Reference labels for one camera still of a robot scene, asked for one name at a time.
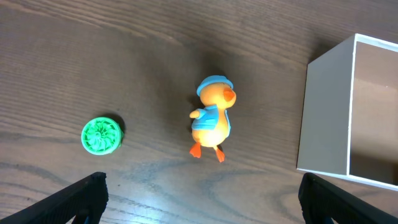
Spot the green ridged disc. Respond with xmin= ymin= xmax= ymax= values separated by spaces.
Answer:
xmin=81 ymin=117 xmax=124 ymax=156

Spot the white cardboard box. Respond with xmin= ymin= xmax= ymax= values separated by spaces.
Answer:
xmin=297 ymin=34 xmax=397 ymax=190

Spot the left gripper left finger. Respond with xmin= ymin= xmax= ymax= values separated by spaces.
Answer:
xmin=1 ymin=172 xmax=109 ymax=224

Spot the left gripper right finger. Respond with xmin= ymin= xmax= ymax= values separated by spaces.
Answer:
xmin=298 ymin=172 xmax=397 ymax=224

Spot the yellow duck toy blue hat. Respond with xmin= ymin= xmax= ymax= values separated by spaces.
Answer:
xmin=190 ymin=75 xmax=236 ymax=162

